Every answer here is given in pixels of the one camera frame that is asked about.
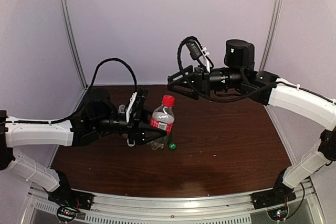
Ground white flip bottle cap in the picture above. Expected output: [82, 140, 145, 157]
[127, 139, 135, 147]

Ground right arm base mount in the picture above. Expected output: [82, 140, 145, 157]
[251, 170, 296, 222]

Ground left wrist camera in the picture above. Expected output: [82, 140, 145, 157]
[125, 89, 149, 123]

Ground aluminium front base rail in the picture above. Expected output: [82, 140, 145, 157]
[19, 179, 327, 223]

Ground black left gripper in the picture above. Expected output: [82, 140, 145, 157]
[93, 105, 167, 145]

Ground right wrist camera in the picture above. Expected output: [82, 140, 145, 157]
[186, 39, 214, 72]

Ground clear bottle red cap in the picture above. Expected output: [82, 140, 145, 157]
[150, 94, 175, 150]

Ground aluminium corner post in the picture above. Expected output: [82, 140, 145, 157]
[259, 0, 283, 71]

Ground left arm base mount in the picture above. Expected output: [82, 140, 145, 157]
[45, 170, 94, 223]

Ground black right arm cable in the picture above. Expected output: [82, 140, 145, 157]
[177, 36, 278, 103]

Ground green plastic bottle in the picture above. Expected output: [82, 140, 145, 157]
[167, 132, 173, 146]

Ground clear plastic bottle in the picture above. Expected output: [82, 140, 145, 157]
[118, 104, 127, 118]

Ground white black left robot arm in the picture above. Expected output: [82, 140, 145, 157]
[1, 89, 170, 205]

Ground left aluminium frame post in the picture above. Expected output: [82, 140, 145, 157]
[59, 0, 87, 89]

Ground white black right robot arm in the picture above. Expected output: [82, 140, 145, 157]
[167, 36, 335, 204]

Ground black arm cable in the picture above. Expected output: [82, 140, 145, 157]
[7, 57, 139, 125]
[177, 36, 278, 103]

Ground green bottle cap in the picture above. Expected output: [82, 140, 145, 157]
[169, 143, 177, 150]

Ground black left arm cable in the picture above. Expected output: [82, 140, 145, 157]
[7, 57, 139, 125]

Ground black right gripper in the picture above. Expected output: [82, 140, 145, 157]
[167, 64, 245, 100]

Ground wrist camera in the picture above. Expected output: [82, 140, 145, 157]
[186, 39, 214, 72]
[125, 89, 149, 123]

